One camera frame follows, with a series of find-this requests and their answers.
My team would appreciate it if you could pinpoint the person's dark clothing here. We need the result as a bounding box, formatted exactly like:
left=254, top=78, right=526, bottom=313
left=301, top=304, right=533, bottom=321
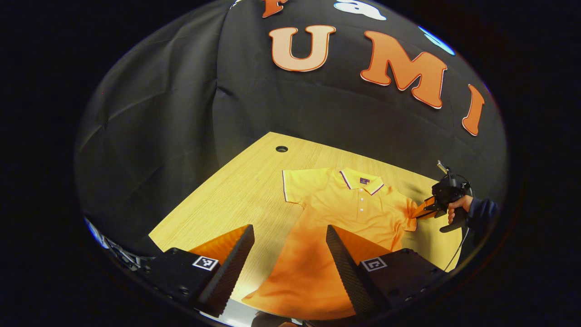
left=251, top=311, right=318, bottom=327

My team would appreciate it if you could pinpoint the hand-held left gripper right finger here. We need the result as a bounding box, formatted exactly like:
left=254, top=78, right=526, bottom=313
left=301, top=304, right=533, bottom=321
left=326, top=224, right=448, bottom=318

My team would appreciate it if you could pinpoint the black backdrop cloth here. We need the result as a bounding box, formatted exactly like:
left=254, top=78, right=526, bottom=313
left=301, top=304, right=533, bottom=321
left=75, top=0, right=508, bottom=255

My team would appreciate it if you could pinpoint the orange T-shirt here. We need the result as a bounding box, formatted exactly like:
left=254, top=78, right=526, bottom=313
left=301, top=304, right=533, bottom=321
left=241, top=167, right=420, bottom=321

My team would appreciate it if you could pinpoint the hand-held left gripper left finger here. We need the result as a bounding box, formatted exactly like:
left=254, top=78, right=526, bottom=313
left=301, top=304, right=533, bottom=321
left=138, top=224, right=256, bottom=318

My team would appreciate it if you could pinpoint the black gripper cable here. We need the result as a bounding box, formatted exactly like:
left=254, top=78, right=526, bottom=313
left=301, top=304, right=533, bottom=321
left=444, top=175, right=475, bottom=272

